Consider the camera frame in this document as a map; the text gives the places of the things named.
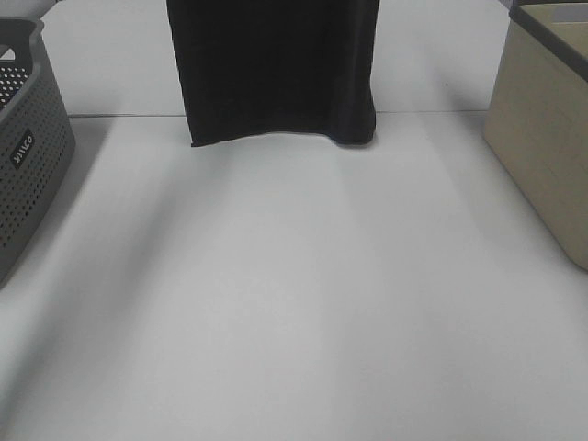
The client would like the dark navy towel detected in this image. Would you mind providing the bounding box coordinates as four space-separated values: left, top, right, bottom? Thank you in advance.
166 0 379 147

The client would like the beige storage box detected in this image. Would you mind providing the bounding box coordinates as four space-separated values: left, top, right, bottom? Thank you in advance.
484 1 587 268

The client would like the grey perforated plastic basket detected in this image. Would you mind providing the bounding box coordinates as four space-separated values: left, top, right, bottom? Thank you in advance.
1 17 76 280

